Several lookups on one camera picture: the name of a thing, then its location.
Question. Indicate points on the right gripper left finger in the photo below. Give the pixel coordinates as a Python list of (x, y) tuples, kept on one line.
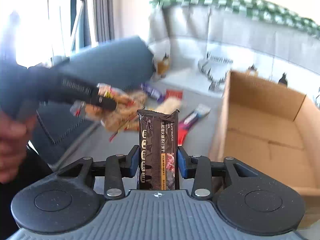
[(118, 167)]

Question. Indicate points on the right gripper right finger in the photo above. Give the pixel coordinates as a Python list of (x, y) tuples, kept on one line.
[(198, 168)]

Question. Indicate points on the puffed grain snack pack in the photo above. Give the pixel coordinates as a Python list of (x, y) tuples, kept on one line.
[(123, 118)]

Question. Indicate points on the dark brown snack bar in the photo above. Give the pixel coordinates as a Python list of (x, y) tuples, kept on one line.
[(158, 165)]

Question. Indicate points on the purple chocolate bar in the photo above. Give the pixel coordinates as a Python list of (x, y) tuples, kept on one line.
[(152, 92)]

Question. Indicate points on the red square snack packet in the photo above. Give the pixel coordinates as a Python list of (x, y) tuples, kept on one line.
[(174, 93)]

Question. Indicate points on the person's left hand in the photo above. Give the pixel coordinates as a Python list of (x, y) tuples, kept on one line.
[(14, 137)]

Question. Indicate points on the red white snack stick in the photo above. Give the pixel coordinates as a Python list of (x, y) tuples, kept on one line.
[(189, 121)]

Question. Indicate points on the blue sofa armrest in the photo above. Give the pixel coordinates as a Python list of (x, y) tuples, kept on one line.
[(58, 133)]

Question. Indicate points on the beige cracker packet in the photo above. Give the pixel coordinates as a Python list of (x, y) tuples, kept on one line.
[(169, 105)]

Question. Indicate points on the grey curtain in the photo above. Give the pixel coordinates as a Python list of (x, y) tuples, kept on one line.
[(103, 20)]

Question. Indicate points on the brown cardboard box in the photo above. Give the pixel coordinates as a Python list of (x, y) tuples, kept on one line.
[(274, 129)]

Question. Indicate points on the grey deer print cover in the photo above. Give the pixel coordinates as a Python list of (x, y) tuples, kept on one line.
[(205, 43)]

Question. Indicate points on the green checkered cloth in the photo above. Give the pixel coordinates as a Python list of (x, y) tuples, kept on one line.
[(256, 10)]

